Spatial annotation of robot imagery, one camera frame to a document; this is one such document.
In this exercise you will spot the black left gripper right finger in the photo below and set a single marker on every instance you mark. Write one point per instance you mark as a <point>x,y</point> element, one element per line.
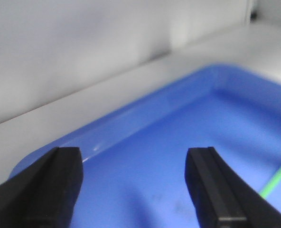
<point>221,198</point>

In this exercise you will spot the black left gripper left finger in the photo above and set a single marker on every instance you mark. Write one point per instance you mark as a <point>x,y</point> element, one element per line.
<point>44,194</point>

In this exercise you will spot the green plastic spoon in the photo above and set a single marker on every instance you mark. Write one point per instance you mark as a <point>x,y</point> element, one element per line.
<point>271,184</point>

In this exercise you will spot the white cabinet with shelves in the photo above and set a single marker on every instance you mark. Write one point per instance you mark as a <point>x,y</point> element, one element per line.
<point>66,63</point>

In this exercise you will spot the blue plastic tray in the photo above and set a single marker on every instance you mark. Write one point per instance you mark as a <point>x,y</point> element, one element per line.
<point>134,158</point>

